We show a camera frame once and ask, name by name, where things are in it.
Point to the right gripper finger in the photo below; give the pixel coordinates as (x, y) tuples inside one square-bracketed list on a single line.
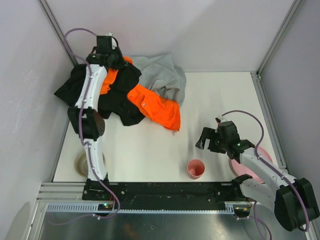
[(208, 132), (201, 143)]

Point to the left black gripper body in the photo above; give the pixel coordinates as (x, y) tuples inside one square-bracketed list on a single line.
[(116, 63)]

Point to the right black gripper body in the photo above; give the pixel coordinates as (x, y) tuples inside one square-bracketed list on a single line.
[(213, 139)]

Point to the orange jacket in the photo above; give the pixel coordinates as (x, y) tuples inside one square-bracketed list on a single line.
[(164, 112)]

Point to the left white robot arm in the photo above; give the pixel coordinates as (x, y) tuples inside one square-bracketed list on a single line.
[(83, 115)]

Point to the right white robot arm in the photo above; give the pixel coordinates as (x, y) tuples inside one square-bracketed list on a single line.
[(292, 200)]

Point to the pink cup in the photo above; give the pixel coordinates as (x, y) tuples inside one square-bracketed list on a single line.
[(196, 169)]

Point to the pink plate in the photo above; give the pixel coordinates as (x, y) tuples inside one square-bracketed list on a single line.
[(239, 169)]

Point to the black garment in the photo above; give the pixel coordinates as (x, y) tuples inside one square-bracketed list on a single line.
[(114, 100)]

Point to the grey sweatshirt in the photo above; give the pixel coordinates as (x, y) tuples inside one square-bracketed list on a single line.
[(160, 75)]

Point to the beige bowl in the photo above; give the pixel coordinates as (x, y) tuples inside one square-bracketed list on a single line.
[(81, 165)]

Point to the right aluminium table rail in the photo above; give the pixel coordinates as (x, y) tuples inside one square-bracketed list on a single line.
[(272, 125)]

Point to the left aluminium frame post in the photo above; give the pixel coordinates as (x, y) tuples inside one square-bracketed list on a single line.
[(45, 7)]

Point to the aluminium frame post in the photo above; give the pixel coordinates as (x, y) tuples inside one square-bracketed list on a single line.
[(283, 29), (45, 7)]

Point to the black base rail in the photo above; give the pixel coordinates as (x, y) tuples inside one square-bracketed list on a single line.
[(164, 193)]

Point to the grey slotted cable duct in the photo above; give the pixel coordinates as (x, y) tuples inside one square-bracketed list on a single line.
[(191, 208)]

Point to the right aluminium frame post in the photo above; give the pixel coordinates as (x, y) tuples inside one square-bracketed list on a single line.
[(283, 29)]

